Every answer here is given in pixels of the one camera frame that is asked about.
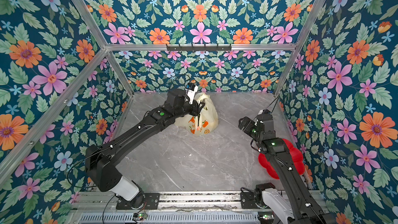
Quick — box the cream plastic bag with fruit print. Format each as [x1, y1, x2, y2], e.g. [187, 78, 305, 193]
[175, 92, 219, 135]

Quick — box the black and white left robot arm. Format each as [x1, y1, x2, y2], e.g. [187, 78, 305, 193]
[85, 83, 205, 209]

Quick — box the black hook rail on wall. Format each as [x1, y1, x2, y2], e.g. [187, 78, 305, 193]
[166, 44, 232, 52]

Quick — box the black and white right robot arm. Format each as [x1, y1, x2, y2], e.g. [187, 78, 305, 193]
[238, 110, 336, 224]

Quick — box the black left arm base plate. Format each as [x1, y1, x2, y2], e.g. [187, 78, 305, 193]
[116, 192, 160, 210]

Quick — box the right small circuit board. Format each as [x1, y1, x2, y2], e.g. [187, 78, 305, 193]
[258, 214, 275, 224]

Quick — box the small green circuit board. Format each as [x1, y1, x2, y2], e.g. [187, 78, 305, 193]
[133, 213, 148, 222]

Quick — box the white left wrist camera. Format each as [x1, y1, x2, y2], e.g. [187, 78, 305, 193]
[186, 83, 199, 105]

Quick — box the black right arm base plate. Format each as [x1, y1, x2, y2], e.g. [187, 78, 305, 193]
[240, 190, 270, 209]

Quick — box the red flower-shaped plate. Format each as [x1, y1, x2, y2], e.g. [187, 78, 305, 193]
[258, 139, 305, 179]

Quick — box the aluminium front frame rail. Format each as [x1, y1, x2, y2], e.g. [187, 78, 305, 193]
[73, 190, 327, 212]

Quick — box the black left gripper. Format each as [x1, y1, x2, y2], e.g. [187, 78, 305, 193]
[173, 96, 206, 117]

